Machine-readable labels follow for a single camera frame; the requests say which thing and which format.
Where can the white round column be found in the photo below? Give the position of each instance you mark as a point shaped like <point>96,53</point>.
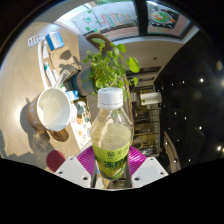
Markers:
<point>151,98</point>

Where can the white tube with green cap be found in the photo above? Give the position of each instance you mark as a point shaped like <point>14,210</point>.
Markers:
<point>50,75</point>

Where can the group of ceiling lights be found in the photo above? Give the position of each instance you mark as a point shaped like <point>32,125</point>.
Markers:
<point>201,80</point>

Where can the tan ceramic mug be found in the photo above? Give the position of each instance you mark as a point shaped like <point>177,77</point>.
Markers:
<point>53,110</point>

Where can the pill blister pack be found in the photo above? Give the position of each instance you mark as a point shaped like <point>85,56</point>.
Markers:
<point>35,40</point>

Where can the flat round red coaster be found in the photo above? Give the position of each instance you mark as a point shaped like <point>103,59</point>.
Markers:
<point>55,160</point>

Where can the printed paper leaflet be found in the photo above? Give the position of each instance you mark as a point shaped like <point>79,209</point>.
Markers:
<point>80,120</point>

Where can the blue and white flat box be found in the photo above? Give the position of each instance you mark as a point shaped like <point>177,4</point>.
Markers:
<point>55,40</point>

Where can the potted green plant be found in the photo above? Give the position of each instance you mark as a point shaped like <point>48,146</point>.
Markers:
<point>106,70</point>

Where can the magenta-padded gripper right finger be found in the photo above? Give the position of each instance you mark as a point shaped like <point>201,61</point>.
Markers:
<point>150,170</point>

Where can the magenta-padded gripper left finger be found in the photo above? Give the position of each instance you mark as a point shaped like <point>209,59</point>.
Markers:
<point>75,170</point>

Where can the clear bottle with green label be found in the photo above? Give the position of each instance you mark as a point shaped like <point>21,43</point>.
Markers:
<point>111,143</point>

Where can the black framed window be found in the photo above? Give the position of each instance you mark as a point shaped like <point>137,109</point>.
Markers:
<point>113,16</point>

